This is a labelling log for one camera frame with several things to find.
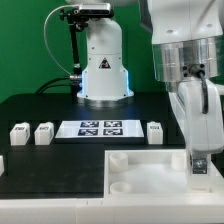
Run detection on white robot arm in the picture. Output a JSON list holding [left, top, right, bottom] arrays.
[[65, 0, 224, 175]]

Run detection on white square tabletop part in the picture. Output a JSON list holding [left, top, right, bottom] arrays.
[[104, 149, 224, 198]]

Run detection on grey camera cable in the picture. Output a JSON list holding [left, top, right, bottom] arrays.
[[43, 4, 80, 77]]

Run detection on white obstacle fence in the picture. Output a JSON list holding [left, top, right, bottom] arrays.
[[0, 193, 224, 224]]

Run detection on black camera on stand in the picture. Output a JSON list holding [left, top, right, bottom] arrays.
[[79, 3, 111, 17]]

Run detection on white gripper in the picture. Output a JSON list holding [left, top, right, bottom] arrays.
[[169, 79, 224, 175]]

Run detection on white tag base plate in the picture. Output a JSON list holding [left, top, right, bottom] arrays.
[[56, 120, 144, 139]]

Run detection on black base cables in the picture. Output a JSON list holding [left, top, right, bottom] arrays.
[[35, 75, 83, 95]]

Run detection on black camera stand pole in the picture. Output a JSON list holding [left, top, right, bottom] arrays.
[[60, 9, 88, 96]]

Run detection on white block left edge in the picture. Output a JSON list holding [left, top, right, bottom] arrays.
[[0, 155, 4, 177]]

